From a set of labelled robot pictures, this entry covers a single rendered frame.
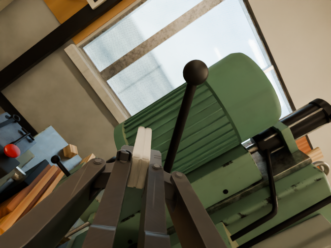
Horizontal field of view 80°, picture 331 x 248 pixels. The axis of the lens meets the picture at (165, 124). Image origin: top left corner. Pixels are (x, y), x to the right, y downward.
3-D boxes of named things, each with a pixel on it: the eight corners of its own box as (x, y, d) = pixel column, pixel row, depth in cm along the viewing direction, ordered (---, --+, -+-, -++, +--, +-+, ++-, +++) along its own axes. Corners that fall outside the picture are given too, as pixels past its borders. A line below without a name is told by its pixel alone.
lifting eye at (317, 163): (298, 168, 51) (322, 155, 50) (305, 183, 53) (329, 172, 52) (302, 171, 50) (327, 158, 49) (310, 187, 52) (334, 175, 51)
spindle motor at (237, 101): (119, 116, 52) (223, 49, 48) (155, 164, 58) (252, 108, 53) (102, 147, 36) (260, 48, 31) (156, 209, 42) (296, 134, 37)
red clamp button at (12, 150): (9, 143, 41) (13, 140, 41) (20, 153, 42) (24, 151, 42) (-2, 150, 38) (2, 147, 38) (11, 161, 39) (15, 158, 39)
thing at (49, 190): (50, 175, 61) (65, 166, 60) (53, 178, 61) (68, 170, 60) (-4, 240, 40) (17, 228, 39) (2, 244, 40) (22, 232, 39)
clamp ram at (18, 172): (0, 159, 49) (27, 140, 48) (23, 179, 51) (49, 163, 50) (-32, 181, 41) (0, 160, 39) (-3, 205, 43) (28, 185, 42)
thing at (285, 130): (243, 129, 50) (307, 92, 48) (255, 152, 53) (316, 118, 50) (258, 142, 43) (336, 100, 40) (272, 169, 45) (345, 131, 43)
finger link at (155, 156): (147, 180, 15) (185, 186, 15) (149, 148, 19) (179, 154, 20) (143, 196, 15) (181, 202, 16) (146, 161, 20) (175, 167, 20)
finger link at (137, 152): (134, 188, 17) (125, 187, 17) (140, 150, 23) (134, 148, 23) (141, 158, 16) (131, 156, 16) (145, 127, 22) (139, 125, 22)
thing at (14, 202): (27, 175, 54) (48, 162, 52) (31, 179, 54) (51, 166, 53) (-22, 223, 39) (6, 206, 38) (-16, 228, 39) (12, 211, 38)
